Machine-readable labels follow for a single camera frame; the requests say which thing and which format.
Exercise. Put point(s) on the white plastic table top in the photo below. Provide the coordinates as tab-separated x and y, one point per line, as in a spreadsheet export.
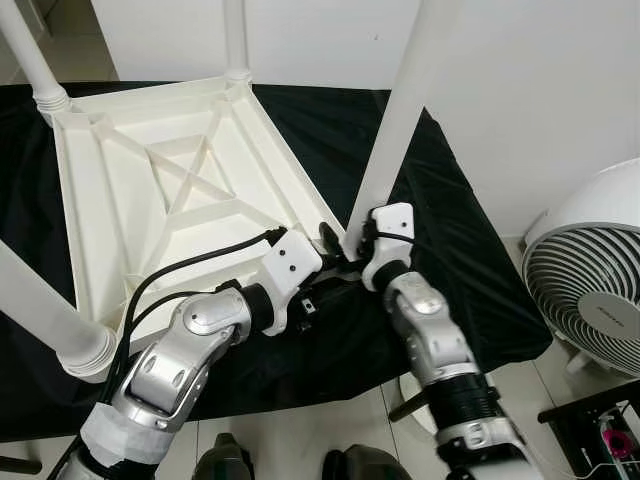
150	180

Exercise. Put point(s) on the black tablecloth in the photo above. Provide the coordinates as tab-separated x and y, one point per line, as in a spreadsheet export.
450	300

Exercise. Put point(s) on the white round floor base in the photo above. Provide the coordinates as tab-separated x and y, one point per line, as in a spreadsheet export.
408	385

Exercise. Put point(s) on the black metal table leg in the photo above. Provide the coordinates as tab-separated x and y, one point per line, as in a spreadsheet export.
410	405
20	464

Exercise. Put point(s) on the dark grey robot right foot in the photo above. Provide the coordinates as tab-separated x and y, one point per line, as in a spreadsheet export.
365	465

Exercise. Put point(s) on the dark grey robot foot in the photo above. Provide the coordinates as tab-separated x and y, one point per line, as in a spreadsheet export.
365	465
225	460

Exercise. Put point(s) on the dark grey robot left foot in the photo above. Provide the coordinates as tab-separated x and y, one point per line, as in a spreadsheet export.
225	460

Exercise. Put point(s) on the white floor fan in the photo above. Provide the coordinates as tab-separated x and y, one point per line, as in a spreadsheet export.
590	280

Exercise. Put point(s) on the magenta round object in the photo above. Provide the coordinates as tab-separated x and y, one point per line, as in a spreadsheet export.
612	440

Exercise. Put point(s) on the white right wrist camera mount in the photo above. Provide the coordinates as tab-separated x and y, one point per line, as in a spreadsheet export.
390	225

